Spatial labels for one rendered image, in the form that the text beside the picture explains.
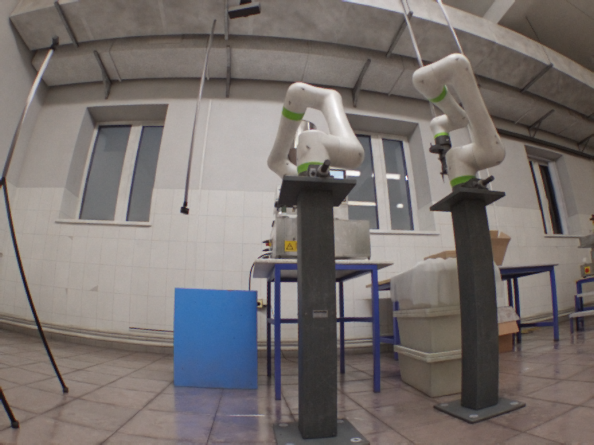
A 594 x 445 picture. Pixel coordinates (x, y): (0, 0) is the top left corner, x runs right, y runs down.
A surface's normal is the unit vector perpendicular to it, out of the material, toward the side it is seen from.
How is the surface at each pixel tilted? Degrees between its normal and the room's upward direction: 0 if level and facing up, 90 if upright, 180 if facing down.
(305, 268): 90
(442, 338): 96
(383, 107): 90
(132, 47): 90
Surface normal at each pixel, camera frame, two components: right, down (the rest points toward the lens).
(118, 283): 0.14, -0.27
